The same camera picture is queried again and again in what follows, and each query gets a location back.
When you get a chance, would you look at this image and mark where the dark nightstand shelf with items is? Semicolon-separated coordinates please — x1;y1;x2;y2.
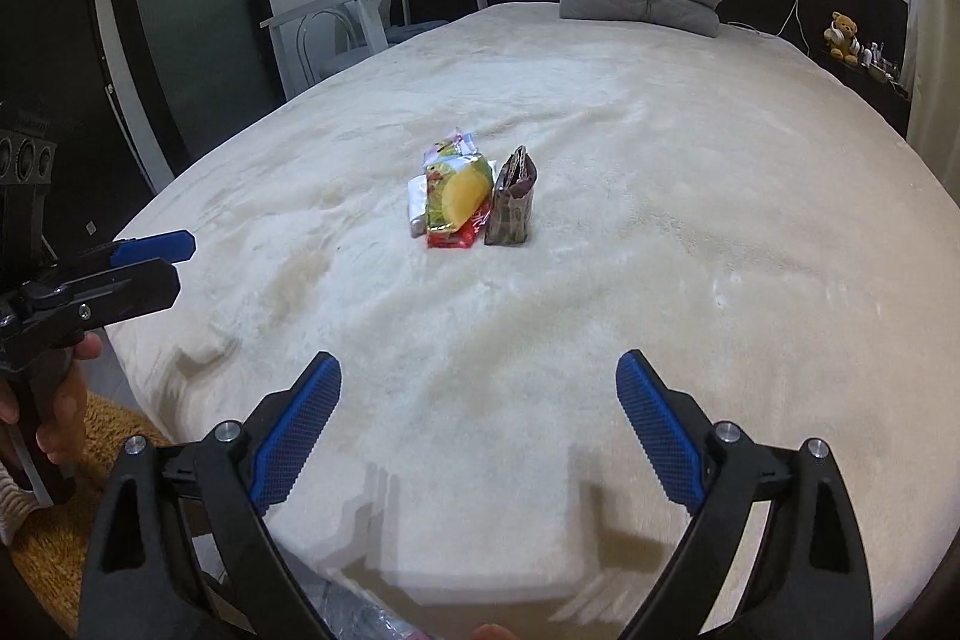
812;44;911;138

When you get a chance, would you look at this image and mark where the white side table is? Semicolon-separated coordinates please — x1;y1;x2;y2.
260;0;488;101

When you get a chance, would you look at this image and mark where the white charger cable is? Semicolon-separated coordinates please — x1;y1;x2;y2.
725;0;812;55

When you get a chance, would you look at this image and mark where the cream knit sleeve forearm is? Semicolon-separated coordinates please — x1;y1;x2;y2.
0;464;39;548

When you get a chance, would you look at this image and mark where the brown patterned snack bag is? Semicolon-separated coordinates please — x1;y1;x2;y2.
485;146;539;245

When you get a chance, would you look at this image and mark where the white colourful wrapper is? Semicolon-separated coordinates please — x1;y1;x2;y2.
421;128;478;167

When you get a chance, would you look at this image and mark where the white metal chair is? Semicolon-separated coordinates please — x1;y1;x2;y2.
295;5;370;86

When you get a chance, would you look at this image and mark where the brown fuzzy rug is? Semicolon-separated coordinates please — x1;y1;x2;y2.
11;393;167;638

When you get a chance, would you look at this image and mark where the brown teddy bear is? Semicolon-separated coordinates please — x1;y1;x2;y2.
823;11;861;67

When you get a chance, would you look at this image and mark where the person's left hand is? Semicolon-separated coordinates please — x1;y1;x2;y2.
0;333;103;473

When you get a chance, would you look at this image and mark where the green yellow chip bag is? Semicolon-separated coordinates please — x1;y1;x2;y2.
425;154;493;234

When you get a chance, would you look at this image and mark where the lower grey pillow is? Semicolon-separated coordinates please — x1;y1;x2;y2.
560;0;721;37

